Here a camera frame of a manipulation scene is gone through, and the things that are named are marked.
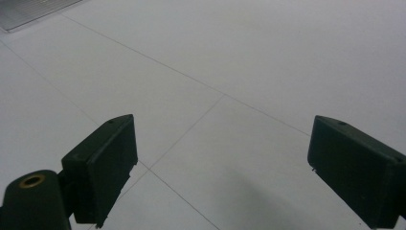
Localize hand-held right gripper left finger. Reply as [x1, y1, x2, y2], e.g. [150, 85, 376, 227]
[60, 113, 139, 229]

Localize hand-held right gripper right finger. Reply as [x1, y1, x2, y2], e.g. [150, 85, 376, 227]
[306, 114, 406, 230]

